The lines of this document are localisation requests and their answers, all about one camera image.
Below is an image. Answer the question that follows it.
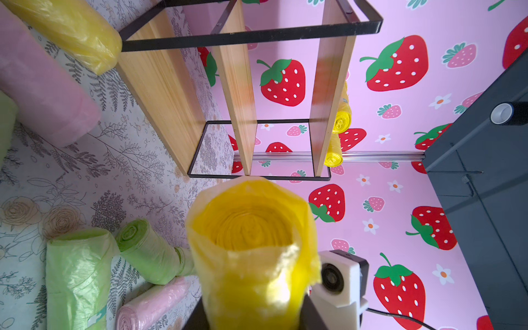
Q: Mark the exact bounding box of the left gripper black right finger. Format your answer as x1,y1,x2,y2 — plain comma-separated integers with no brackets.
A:
298,294,328,330

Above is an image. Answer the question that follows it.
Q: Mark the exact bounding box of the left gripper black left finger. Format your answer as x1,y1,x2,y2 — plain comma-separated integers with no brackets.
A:
182,298,210,330

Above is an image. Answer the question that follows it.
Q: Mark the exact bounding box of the yellow trash bag roll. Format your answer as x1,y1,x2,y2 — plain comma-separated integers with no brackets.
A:
2,1,122,75
324,133,343,168
333,82,352,134
186,177,321,329

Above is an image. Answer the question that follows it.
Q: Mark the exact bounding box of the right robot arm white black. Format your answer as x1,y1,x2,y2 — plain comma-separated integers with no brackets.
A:
426,55,527,329

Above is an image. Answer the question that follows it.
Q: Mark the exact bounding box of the pink trash bag roll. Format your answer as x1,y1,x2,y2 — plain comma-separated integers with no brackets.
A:
115,277,191,329
1,5,101,147

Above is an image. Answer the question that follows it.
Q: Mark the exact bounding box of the green trash bag roll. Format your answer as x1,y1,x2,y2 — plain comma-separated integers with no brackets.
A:
0,92,19,162
45,228,119,329
116,219,196,285

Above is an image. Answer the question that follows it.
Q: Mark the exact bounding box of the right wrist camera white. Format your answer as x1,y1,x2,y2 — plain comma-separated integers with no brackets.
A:
310,250,369,329

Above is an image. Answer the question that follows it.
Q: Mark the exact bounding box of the black cable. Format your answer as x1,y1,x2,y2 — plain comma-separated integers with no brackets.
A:
364,307,438,330

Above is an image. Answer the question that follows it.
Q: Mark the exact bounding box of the wooden shelf black metal frame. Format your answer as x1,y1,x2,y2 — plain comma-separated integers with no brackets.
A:
120,1,384,181

